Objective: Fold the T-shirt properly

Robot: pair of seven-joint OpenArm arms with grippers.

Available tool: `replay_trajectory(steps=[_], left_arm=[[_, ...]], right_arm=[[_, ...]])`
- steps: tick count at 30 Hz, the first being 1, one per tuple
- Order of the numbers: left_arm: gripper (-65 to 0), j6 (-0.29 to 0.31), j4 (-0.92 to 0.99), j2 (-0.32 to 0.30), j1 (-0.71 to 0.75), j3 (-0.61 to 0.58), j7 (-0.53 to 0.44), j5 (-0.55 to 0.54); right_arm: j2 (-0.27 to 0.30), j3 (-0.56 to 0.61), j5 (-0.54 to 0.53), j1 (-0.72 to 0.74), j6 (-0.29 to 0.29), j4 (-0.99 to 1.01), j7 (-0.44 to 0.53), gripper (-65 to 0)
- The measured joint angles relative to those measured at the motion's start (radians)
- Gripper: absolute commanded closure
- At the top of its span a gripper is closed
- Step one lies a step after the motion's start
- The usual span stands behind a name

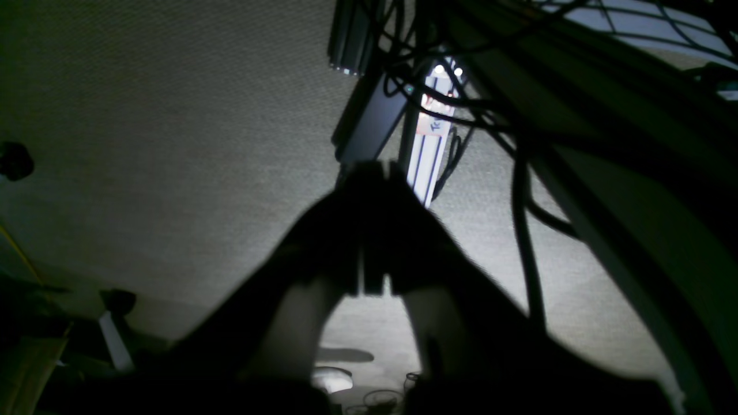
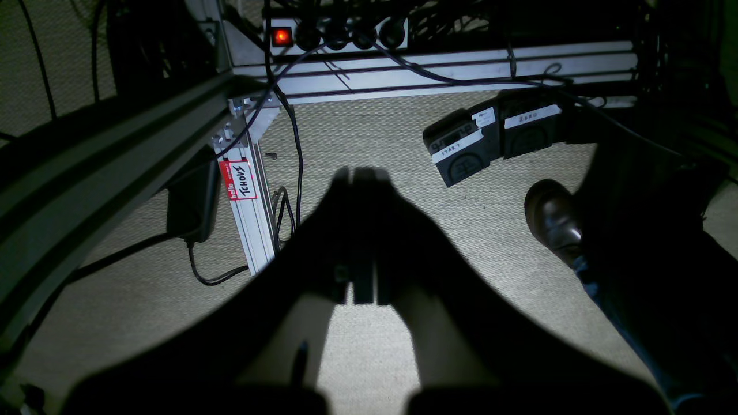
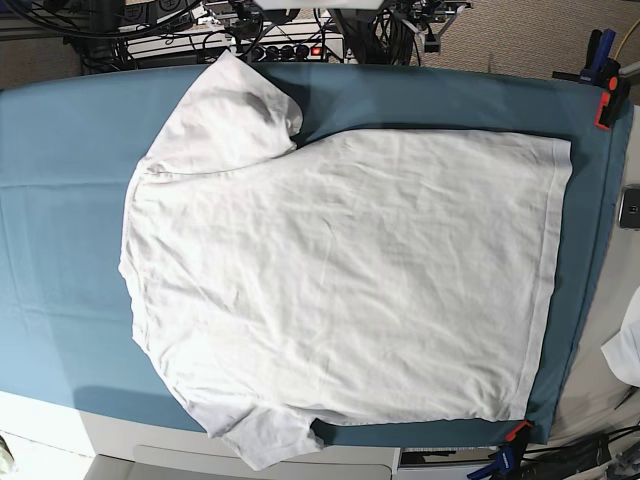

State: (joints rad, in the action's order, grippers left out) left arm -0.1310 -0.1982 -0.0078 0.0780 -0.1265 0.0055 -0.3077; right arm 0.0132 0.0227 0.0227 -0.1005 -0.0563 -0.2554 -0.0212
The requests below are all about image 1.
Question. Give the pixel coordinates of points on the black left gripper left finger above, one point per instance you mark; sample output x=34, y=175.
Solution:
x=256, y=353

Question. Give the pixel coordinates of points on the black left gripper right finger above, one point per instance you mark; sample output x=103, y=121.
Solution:
x=480, y=354

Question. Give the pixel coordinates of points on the black aluminium frame rail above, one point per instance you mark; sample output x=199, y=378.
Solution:
x=368, y=120

